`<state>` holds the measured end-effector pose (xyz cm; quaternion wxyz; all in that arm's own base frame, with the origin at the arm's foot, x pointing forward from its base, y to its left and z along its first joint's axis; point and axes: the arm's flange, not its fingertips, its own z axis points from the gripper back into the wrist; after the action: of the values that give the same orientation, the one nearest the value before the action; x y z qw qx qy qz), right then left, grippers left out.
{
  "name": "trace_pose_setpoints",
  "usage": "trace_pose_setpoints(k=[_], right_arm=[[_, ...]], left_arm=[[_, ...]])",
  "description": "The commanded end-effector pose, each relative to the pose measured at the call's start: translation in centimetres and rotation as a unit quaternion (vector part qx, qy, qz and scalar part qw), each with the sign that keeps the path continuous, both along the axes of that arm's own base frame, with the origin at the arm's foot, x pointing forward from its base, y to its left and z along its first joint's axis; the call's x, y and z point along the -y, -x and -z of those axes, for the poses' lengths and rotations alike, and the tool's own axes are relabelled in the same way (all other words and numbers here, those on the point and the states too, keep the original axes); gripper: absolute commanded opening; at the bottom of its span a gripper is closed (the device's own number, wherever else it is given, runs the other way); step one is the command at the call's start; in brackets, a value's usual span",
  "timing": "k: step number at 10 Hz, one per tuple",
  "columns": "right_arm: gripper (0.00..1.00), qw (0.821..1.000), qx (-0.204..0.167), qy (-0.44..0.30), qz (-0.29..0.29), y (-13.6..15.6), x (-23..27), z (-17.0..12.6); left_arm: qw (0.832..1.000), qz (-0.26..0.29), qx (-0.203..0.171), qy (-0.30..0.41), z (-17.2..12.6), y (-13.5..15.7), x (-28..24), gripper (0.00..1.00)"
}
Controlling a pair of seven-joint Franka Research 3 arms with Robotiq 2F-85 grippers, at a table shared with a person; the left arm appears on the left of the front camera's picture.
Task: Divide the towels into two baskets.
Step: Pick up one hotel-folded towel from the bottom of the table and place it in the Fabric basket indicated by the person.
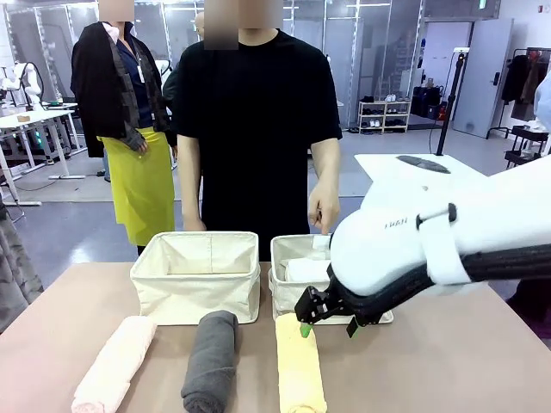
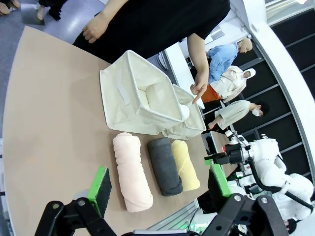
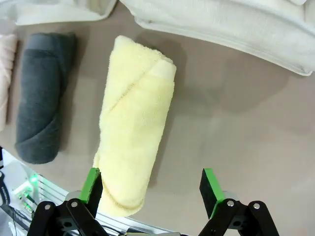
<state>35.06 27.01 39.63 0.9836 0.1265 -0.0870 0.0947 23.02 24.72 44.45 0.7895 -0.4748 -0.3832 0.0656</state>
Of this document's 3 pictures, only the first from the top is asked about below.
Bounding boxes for black trolley cart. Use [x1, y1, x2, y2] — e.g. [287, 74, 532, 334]
[504, 125, 550, 170]

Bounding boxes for grey cloth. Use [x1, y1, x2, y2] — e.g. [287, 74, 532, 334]
[0, 193, 45, 335]

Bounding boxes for white table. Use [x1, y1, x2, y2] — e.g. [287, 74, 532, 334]
[353, 153, 503, 193]

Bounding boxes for clothes rack with coats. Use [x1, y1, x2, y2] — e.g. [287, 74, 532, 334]
[486, 46, 551, 141]

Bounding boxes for person's right forearm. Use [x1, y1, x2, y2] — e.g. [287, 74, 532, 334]
[179, 165, 204, 223]

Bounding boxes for person's left hand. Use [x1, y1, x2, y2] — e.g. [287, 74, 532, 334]
[307, 184, 342, 236]

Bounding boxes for small white robot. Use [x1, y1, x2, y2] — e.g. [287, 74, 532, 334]
[0, 61, 44, 108]

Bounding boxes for black tripod pole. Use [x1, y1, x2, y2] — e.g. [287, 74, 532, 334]
[435, 47, 470, 157]

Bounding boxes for yellow towel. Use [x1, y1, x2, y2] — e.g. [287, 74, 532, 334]
[275, 312, 328, 413]

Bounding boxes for person's left forearm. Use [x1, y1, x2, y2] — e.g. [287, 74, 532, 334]
[310, 139, 341, 194]

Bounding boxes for person in black t-shirt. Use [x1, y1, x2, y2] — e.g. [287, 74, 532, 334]
[174, 28, 344, 262]

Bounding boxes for black suitcases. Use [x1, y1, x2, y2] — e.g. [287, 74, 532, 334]
[411, 85, 444, 120]

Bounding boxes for white shoe rack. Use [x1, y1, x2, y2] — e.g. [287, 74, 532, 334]
[358, 99, 412, 133]

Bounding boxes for figure with yellow skirt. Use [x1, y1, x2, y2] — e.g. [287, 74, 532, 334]
[71, 21, 178, 255]

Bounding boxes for pink towel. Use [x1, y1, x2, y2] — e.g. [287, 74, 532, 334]
[71, 315, 158, 413]

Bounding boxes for grey rolled towel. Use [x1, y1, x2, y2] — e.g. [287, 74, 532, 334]
[180, 309, 240, 413]

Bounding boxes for white towel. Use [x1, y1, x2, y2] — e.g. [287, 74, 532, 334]
[283, 257, 333, 284]

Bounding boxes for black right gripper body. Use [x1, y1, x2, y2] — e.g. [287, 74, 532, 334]
[322, 286, 368, 327]

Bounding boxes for person in dark jacket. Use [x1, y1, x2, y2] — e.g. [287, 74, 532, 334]
[161, 12, 206, 120]

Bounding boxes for white desk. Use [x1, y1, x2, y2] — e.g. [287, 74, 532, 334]
[0, 102, 85, 207]

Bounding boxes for cream fabric basket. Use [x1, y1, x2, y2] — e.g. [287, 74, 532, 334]
[269, 234, 395, 326]
[130, 231, 262, 326]

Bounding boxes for grey door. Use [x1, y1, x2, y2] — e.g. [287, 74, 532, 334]
[452, 17, 516, 139]

